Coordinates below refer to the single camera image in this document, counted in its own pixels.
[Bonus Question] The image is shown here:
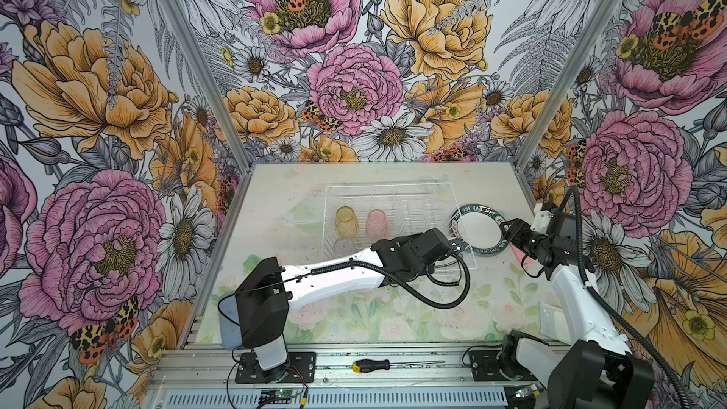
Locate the pink glass cup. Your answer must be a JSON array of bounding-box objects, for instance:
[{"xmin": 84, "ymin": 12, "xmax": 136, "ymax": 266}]
[{"xmin": 365, "ymin": 209, "xmax": 389, "ymax": 242}]

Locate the white wire dish rack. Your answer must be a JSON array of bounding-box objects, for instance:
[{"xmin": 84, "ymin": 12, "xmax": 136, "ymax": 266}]
[{"xmin": 322, "ymin": 181, "xmax": 477, "ymax": 270}]

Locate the yellow glass cup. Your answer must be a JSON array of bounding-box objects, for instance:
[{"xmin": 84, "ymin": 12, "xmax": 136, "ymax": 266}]
[{"xmin": 335, "ymin": 206, "xmax": 360, "ymax": 239}]

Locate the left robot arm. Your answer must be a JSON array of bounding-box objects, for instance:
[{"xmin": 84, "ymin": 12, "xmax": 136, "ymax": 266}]
[{"xmin": 233, "ymin": 228, "xmax": 471, "ymax": 374}]

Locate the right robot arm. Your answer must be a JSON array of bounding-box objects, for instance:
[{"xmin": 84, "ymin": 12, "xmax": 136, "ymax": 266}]
[{"xmin": 498, "ymin": 208, "xmax": 655, "ymax": 408}]

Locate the white square dish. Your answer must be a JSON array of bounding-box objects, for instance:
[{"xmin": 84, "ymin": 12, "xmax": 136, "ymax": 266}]
[{"xmin": 539, "ymin": 303, "xmax": 572, "ymax": 345}]

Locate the clear glass cup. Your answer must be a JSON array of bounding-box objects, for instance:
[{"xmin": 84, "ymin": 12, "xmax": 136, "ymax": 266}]
[{"xmin": 333, "ymin": 238, "xmax": 359, "ymax": 258}]

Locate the black yellow screwdriver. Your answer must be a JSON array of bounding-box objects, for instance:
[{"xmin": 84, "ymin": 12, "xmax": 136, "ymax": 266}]
[{"xmin": 351, "ymin": 359, "xmax": 444, "ymax": 374}]

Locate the blue grey sponge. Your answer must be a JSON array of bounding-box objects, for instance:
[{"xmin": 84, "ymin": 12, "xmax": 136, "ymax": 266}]
[{"xmin": 217, "ymin": 292, "xmax": 242, "ymax": 350}]

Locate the green circuit board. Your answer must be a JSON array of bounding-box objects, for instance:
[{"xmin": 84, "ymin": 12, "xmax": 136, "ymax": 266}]
[{"xmin": 257, "ymin": 389, "xmax": 305, "ymax": 408}]

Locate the white vented panel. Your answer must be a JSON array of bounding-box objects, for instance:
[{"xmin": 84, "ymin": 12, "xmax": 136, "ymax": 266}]
[{"xmin": 156, "ymin": 386, "xmax": 509, "ymax": 408}]

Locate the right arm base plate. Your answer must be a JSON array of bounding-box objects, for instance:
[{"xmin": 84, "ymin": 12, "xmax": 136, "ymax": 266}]
[{"xmin": 465, "ymin": 350, "xmax": 509, "ymax": 382}]

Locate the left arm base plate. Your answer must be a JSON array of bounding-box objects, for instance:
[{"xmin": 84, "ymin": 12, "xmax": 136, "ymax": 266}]
[{"xmin": 234, "ymin": 352, "xmax": 317, "ymax": 384}]

